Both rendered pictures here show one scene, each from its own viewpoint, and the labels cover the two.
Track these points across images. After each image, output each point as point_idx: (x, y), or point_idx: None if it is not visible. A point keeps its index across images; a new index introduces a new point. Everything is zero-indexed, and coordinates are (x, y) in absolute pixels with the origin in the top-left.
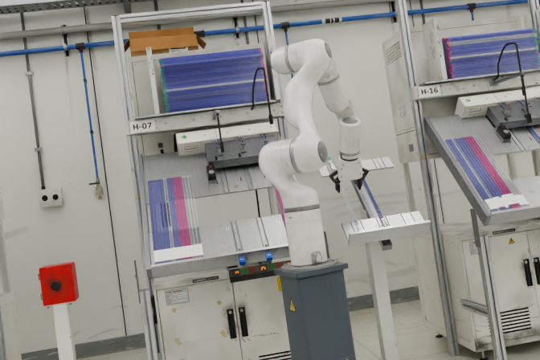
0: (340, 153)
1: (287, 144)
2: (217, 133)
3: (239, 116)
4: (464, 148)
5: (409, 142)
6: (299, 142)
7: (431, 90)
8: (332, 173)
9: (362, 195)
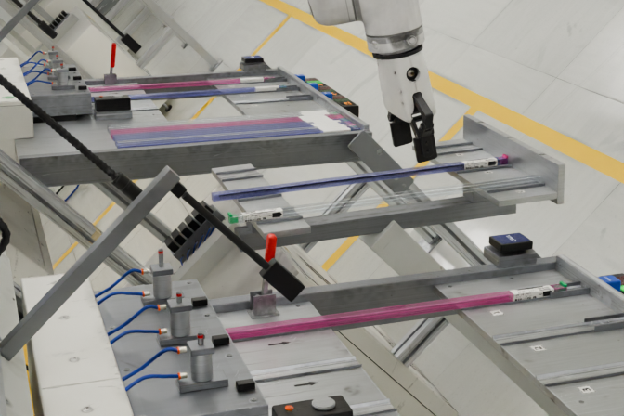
0: (414, 36)
1: None
2: (83, 380)
3: (5, 309)
4: (153, 136)
5: None
6: None
7: None
8: (425, 107)
9: (343, 218)
